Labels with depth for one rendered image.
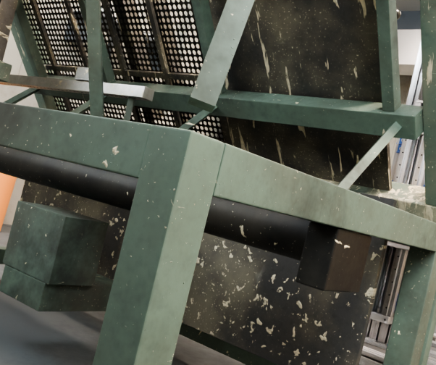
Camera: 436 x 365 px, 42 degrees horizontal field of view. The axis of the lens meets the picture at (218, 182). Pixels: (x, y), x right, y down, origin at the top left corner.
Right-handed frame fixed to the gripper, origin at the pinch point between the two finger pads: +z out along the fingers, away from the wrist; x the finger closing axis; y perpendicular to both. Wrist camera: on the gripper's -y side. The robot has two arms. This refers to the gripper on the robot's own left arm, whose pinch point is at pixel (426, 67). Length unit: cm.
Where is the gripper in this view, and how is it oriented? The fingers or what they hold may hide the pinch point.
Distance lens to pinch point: 229.9
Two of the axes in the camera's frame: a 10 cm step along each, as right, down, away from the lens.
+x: 7.4, 1.5, -6.5
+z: -5.0, 7.8, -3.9
